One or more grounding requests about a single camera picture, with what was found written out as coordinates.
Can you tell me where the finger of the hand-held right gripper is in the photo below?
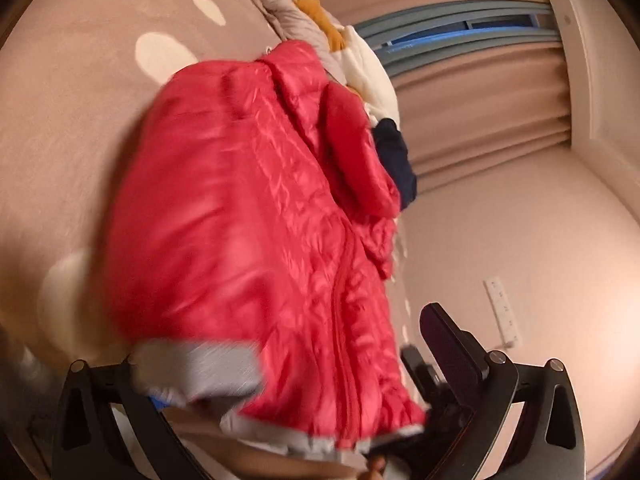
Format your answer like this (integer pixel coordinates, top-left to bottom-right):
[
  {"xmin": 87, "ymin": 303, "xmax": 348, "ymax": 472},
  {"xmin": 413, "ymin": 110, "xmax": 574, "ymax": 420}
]
[{"xmin": 400, "ymin": 345, "xmax": 443, "ymax": 406}]

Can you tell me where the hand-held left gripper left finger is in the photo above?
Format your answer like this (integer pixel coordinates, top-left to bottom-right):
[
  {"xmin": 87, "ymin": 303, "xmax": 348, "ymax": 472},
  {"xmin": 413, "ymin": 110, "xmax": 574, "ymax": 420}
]
[{"xmin": 52, "ymin": 355, "xmax": 208, "ymax": 480}]

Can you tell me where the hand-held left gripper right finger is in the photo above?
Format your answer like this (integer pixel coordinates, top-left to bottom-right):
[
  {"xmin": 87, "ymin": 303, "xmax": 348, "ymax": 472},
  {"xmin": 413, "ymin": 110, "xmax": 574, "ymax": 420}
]
[{"xmin": 419, "ymin": 302, "xmax": 586, "ymax": 480}]

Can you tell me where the pink hooded down jacket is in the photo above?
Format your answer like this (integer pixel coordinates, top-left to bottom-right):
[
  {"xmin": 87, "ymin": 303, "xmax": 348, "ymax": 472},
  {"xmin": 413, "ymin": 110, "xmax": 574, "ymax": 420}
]
[{"xmin": 102, "ymin": 40, "xmax": 428, "ymax": 453}]

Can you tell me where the navy folded garment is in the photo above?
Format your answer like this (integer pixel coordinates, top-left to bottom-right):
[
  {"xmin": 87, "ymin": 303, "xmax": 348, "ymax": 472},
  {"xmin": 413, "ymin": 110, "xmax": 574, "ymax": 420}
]
[{"xmin": 372, "ymin": 119, "xmax": 418, "ymax": 211}]

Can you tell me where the white goose plush toy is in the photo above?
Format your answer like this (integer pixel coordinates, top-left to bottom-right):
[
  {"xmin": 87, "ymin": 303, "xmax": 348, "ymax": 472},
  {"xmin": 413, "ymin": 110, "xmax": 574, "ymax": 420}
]
[{"xmin": 292, "ymin": 0, "xmax": 401, "ymax": 126}]

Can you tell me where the blue curtain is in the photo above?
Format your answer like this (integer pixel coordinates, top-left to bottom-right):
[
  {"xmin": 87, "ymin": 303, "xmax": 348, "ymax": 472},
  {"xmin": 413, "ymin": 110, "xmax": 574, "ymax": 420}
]
[{"xmin": 357, "ymin": 0, "xmax": 561, "ymax": 78}]

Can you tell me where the window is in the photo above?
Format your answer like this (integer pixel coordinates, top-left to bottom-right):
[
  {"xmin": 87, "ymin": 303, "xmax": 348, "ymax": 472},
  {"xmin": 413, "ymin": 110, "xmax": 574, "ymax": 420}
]
[{"xmin": 465, "ymin": 12, "xmax": 541, "ymax": 31}]

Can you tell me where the grey quilt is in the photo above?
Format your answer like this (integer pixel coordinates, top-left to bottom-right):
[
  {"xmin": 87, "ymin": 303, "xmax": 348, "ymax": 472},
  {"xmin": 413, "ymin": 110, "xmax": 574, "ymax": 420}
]
[{"xmin": 235, "ymin": 0, "xmax": 346, "ymax": 66}]

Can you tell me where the white wall outlet strip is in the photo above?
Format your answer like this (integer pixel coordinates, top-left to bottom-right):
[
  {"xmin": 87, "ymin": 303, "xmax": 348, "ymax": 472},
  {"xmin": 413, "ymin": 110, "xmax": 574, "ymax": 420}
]
[{"xmin": 484, "ymin": 275, "xmax": 522, "ymax": 348}]

